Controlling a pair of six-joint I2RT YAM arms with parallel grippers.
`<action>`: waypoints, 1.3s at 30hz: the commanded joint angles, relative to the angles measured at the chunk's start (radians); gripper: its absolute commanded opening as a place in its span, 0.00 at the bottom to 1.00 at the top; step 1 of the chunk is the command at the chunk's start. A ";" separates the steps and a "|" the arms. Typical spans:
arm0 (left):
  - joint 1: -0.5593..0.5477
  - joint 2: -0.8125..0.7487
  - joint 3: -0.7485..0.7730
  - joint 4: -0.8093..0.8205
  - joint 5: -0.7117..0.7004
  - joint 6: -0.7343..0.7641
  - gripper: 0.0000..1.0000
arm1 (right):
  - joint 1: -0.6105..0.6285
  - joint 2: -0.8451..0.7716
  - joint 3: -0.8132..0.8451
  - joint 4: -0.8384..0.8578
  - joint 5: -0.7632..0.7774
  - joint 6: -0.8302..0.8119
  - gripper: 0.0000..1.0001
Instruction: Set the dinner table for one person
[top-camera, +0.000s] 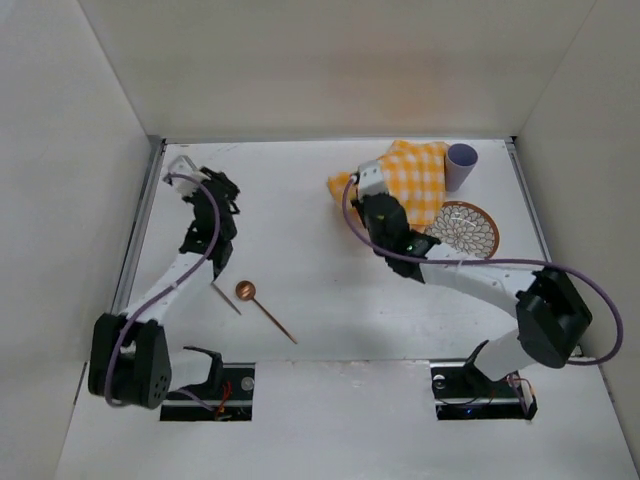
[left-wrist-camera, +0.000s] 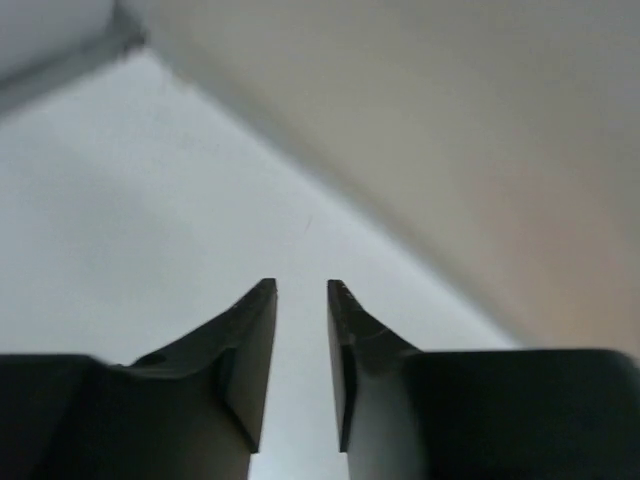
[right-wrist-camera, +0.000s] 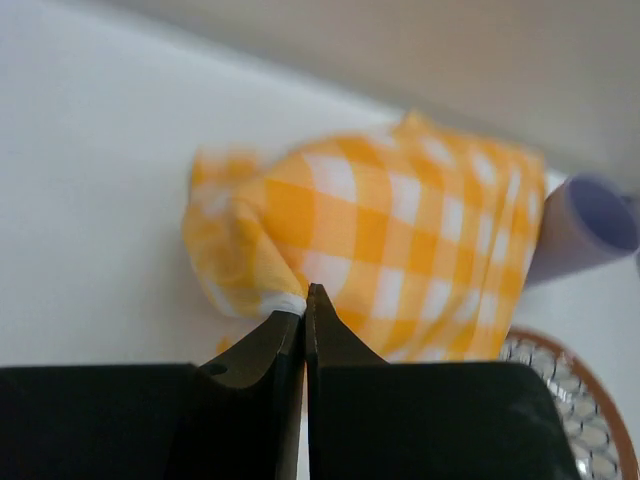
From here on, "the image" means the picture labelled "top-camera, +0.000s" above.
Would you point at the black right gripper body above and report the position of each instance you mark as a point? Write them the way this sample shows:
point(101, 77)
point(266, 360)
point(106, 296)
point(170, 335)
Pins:
point(375, 204)

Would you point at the metal fork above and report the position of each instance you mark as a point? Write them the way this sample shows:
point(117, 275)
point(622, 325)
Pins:
point(225, 298)

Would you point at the left aluminium table rail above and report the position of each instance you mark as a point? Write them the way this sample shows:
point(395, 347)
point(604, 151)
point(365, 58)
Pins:
point(139, 226)

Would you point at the copper spoon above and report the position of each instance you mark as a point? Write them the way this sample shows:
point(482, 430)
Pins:
point(245, 290)

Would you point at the floral patterned ceramic plate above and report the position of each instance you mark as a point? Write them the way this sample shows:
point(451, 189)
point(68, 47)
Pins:
point(466, 228)

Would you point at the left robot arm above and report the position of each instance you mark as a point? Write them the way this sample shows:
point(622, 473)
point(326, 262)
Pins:
point(130, 363)

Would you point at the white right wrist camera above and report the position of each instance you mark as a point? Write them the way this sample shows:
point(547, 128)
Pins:
point(371, 179)

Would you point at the lilac plastic cup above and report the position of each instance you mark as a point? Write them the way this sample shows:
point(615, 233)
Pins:
point(460, 160)

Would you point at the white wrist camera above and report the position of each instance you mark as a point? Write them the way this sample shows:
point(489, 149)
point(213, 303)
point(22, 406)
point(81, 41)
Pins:
point(371, 179)
point(183, 176)

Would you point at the right aluminium table rail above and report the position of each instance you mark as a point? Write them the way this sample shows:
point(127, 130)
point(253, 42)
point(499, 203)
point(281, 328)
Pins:
point(511, 147)

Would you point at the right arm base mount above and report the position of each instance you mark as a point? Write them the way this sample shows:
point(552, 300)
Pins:
point(461, 393)

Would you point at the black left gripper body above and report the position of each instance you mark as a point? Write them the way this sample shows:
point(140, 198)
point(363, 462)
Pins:
point(216, 185)

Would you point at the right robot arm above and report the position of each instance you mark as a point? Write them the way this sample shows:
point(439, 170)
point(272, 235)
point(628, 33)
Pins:
point(551, 315)

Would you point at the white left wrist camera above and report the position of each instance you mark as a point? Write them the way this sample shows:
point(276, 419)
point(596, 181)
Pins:
point(183, 176)

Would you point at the aluminium table rail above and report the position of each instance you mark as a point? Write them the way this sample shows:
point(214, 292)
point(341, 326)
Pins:
point(511, 147)
point(139, 226)

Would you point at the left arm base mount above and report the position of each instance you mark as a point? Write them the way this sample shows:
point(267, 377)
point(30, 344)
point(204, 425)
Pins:
point(231, 401)

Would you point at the yellow white checkered cloth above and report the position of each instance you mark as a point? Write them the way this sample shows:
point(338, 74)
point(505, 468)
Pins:
point(415, 175)

